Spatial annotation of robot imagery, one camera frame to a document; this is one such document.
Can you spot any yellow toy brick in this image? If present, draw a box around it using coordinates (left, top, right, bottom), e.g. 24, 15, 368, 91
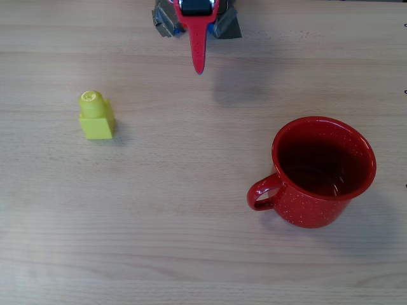
78, 90, 116, 140

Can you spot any red speckled enamel mug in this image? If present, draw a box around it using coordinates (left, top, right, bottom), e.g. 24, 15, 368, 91
246, 116, 378, 229

